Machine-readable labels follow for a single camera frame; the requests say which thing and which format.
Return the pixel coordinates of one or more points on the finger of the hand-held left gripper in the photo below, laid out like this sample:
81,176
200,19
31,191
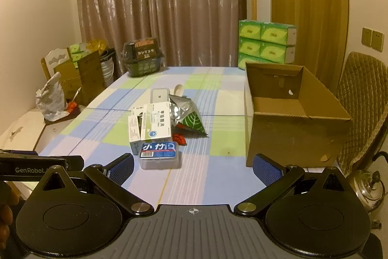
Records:
75,162

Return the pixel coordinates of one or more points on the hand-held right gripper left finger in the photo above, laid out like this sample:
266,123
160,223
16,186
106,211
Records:
122,167

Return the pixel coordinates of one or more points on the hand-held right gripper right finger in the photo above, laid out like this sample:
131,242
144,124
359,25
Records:
266,169

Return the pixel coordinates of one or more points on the brown cardboard box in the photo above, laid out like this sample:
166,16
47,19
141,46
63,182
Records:
288,137

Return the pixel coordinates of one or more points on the translucent white plastic box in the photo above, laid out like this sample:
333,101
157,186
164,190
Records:
159,95

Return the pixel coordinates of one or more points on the silver green tea pouch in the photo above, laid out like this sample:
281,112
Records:
186,113

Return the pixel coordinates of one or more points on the person's left hand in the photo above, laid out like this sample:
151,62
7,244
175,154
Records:
6,222

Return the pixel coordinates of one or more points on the clear box with blue label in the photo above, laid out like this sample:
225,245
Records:
159,155

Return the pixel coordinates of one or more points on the low white cabinet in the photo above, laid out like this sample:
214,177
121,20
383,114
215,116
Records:
21,131

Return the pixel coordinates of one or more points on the checkered tablecloth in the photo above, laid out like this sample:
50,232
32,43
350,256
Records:
212,174

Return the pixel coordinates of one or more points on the white green medicine box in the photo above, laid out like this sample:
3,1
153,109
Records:
157,122

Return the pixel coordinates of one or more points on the small red item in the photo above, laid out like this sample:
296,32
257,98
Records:
179,138

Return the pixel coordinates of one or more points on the white plastic bag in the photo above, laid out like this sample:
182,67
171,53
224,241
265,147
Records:
50,98

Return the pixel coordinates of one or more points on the low cardboard box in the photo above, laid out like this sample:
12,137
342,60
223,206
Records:
68,80

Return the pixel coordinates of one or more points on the tall open cardboard box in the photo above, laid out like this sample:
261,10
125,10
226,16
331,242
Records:
92,74

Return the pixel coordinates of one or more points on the wooden spoon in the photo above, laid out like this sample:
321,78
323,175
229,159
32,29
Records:
178,89

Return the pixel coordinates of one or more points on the metal bucket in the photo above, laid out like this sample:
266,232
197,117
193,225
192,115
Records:
107,67

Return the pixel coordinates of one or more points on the metal kettle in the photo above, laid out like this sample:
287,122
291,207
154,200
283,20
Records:
365,192

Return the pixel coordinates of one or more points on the white carved chair back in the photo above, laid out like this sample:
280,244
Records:
56,57

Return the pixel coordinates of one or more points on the black basket with label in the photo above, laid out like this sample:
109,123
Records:
144,60

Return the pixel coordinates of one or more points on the green tissue packs in box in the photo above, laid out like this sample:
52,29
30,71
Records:
77,51

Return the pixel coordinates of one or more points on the yellow plastic bag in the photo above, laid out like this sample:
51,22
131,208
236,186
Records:
97,45

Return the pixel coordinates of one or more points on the chair with quilted cover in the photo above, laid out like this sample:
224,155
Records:
360,95

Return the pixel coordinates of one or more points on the stack of green tissue packs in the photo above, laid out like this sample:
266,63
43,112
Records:
266,43

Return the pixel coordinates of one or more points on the wooden stick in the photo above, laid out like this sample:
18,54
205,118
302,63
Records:
254,8

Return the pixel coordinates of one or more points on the brown shiny curtain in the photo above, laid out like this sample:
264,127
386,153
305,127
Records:
151,4

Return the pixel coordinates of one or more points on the yellow curtain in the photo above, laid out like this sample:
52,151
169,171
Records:
303,4

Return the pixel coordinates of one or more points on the black chair frame tube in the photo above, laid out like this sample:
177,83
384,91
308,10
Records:
377,155

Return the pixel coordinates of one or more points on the beige wall socket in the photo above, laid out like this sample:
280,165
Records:
366,37
377,40

